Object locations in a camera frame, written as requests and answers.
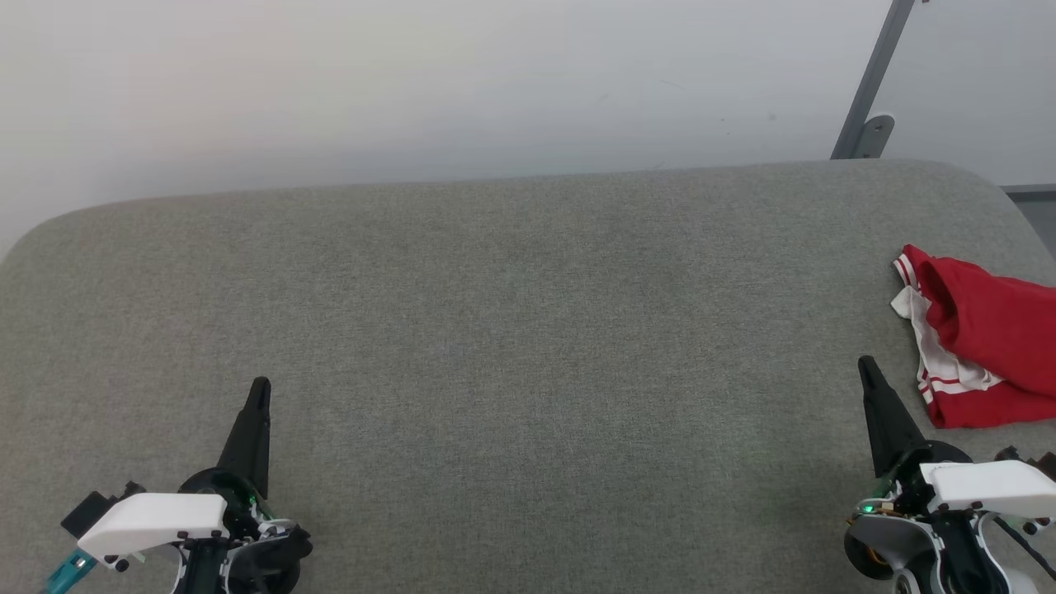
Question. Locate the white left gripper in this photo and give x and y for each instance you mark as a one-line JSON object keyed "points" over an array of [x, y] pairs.
{"points": [[157, 520]]}

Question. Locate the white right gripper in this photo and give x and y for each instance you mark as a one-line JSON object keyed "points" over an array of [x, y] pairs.
{"points": [[990, 487]]}

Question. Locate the red shirt with white sleeves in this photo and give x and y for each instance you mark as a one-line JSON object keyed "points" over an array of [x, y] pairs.
{"points": [[998, 330]]}

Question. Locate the grey skirting board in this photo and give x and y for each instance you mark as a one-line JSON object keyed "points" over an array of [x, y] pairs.
{"points": [[1031, 190]]}

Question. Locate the grey fabric sofa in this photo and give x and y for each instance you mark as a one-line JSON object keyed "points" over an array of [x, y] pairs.
{"points": [[528, 330]]}

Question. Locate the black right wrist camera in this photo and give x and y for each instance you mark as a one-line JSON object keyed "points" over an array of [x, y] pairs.
{"points": [[1044, 462]]}

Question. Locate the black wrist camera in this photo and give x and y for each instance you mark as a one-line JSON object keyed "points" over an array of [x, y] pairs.
{"points": [[1044, 462], [87, 511]]}

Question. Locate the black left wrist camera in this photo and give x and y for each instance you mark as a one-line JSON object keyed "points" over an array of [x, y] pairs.
{"points": [[87, 511]]}

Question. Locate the teal left camera connector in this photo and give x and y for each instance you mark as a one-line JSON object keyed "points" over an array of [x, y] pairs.
{"points": [[70, 571]]}

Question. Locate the grey metal bracket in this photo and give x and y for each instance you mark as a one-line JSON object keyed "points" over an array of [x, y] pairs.
{"points": [[873, 136]]}

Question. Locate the grey metal post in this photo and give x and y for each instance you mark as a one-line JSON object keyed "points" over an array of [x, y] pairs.
{"points": [[873, 78]]}

